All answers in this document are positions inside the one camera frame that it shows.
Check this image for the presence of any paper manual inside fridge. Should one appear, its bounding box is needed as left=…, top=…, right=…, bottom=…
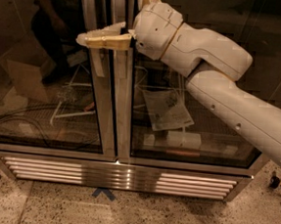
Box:
left=142, top=89, right=194, bottom=131

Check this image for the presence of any blue tape floor marker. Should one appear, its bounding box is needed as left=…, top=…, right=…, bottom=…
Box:
left=92, top=187, right=116, bottom=201

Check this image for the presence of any black caster wheel cart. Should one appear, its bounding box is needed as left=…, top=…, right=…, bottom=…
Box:
left=268, top=168, right=281, bottom=190

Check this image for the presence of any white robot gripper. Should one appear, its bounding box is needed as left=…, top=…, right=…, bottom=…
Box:
left=76, top=0, right=183, bottom=61

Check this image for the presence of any stainless glass door refrigerator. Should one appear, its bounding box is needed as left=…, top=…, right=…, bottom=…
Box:
left=0, top=0, right=281, bottom=202

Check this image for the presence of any left fridge door handle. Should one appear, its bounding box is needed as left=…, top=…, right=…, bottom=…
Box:
left=81, top=0, right=106, bottom=77

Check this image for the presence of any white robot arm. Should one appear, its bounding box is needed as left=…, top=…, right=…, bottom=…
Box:
left=77, top=0, right=281, bottom=166

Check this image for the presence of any small white block inside fridge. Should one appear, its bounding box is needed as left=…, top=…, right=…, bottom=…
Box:
left=144, top=133, right=155, bottom=147

